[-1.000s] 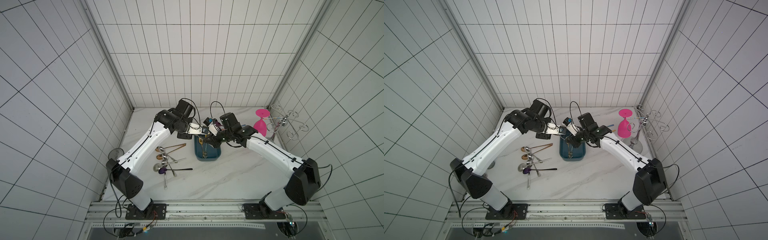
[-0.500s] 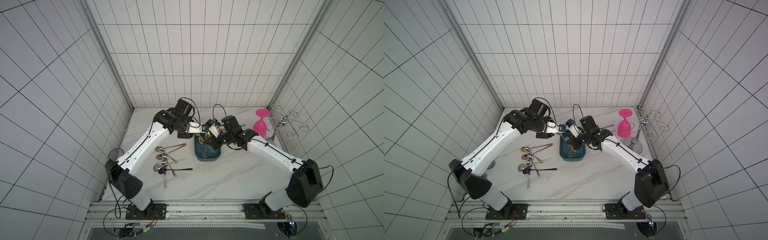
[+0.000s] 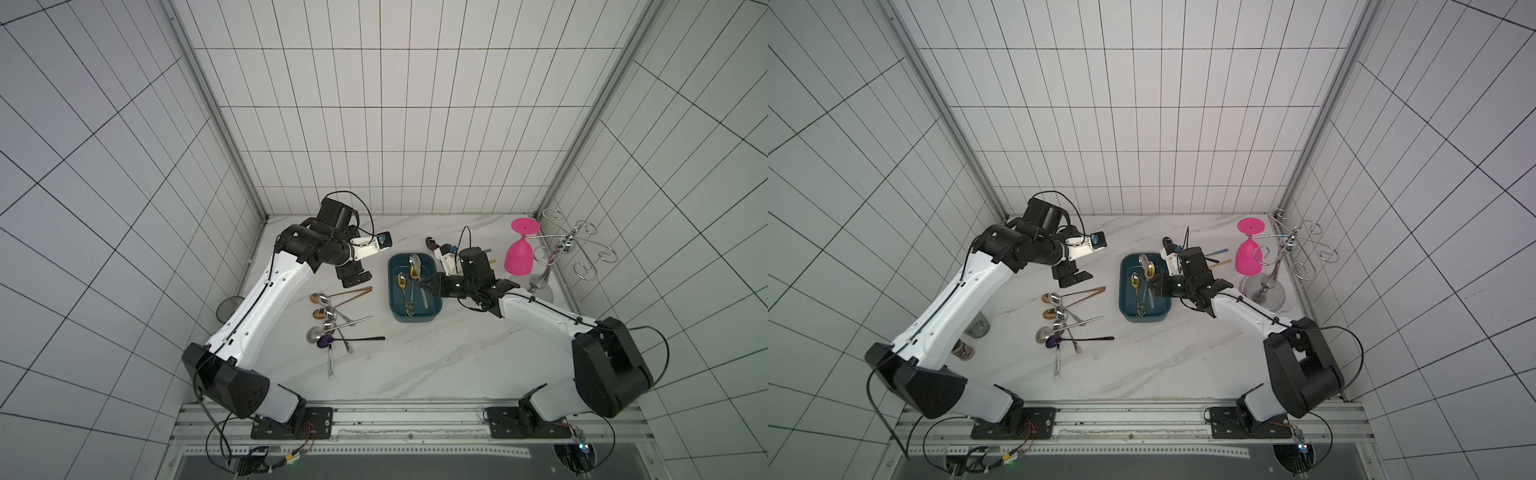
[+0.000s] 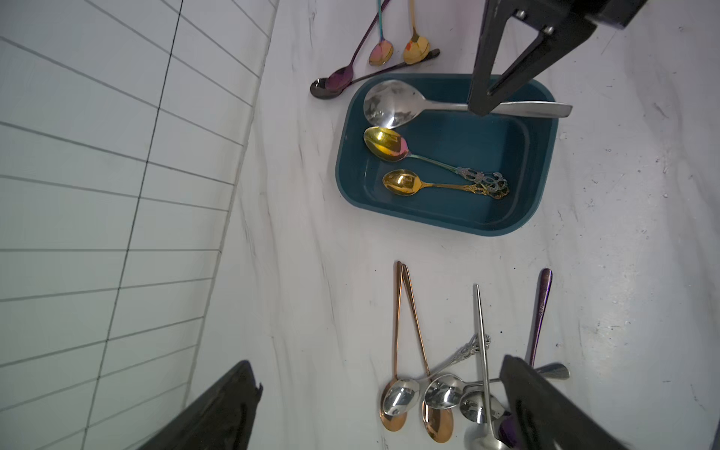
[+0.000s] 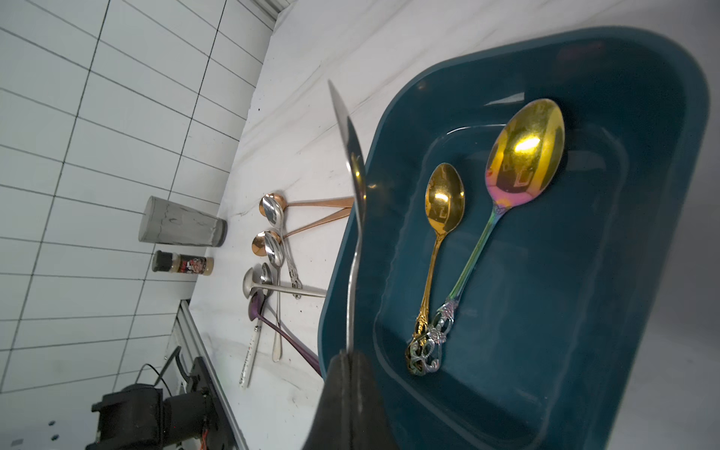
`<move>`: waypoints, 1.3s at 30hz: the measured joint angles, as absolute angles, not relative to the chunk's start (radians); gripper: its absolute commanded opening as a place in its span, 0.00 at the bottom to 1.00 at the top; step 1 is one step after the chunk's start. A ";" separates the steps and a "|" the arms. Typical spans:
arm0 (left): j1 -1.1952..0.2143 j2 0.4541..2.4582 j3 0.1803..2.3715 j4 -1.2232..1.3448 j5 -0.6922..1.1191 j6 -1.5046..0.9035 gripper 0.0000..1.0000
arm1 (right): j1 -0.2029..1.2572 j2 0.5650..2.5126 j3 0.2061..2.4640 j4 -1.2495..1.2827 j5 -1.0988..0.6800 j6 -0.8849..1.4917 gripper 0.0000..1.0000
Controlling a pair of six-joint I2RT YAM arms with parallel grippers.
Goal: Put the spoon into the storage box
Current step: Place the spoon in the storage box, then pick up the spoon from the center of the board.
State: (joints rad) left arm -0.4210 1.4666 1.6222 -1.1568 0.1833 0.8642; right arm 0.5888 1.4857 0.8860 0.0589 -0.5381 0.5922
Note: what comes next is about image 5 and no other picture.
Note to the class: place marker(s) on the rose gold spoon upper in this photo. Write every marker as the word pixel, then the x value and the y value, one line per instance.
pixel 344 202

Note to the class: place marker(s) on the rose gold spoon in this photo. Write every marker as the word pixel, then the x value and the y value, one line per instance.
pixel 258 242
pixel 344 202

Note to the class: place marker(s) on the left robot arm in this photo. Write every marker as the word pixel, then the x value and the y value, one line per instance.
pixel 141 417

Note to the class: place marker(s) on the plain silver spoon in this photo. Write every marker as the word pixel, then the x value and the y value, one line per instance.
pixel 355 163

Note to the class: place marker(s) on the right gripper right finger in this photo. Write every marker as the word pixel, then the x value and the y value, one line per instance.
pixel 370 428

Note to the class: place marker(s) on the clear drinking glass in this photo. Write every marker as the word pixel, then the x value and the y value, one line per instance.
pixel 168 223

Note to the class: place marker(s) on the rose gold spoon lower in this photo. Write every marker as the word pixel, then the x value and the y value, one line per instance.
pixel 258 242

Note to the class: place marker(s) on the gold ornate-handle spoon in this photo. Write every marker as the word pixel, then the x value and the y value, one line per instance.
pixel 444 208

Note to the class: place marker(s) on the aluminium mounting rail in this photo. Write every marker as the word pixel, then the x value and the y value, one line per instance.
pixel 204 403

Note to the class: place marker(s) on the teal storage box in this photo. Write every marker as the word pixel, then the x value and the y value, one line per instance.
pixel 548 326

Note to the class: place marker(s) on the rainbow ornate-handle spoon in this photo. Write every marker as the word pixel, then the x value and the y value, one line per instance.
pixel 524 159

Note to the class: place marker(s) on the spice shaker bottle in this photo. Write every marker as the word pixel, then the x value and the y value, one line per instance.
pixel 168 262

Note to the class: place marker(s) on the silver ladle spoon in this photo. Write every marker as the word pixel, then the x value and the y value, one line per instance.
pixel 254 281

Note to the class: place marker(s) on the silver ornate spoon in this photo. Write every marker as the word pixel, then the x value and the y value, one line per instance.
pixel 274 214

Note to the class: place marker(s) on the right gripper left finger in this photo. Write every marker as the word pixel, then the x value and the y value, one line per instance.
pixel 332 425

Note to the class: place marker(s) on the purple spoon left group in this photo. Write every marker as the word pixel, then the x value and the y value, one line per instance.
pixel 254 310

